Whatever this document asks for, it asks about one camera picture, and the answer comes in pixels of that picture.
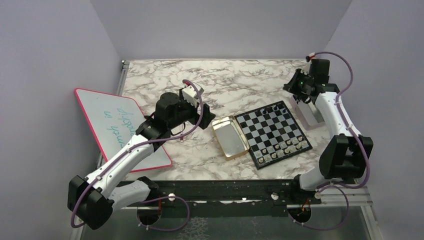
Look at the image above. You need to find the black white chessboard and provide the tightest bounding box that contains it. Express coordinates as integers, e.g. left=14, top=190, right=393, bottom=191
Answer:
left=235, top=101, right=313, bottom=170

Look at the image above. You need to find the gold metal tin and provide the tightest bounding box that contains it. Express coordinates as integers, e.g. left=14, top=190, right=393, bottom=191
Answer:
left=212, top=116, right=250, bottom=161

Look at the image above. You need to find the red framed whiteboard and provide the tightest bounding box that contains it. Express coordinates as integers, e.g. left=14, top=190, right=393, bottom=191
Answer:
left=74, top=88, right=173, bottom=174

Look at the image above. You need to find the white box of black pieces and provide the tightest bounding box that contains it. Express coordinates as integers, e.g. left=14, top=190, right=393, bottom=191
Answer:
left=289, top=95, right=325, bottom=131

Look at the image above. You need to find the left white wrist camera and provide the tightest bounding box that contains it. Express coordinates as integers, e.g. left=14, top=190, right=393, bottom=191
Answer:
left=182, top=85, right=200, bottom=108

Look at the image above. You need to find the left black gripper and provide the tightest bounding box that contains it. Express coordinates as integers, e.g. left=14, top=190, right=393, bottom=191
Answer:
left=168, top=88, right=216, bottom=130

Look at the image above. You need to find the black table front rail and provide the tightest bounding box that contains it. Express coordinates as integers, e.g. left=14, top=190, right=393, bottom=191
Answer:
left=107, top=177, right=323, bottom=220

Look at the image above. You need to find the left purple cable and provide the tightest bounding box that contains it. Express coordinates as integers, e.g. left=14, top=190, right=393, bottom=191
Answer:
left=70, top=79, right=205, bottom=233

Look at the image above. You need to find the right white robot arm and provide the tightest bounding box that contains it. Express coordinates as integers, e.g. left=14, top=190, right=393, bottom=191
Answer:
left=283, top=56, right=374, bottom=204

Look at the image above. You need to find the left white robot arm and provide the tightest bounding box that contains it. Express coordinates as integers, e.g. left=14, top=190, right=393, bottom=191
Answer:
left=67, top=87, right=215, bottom=230

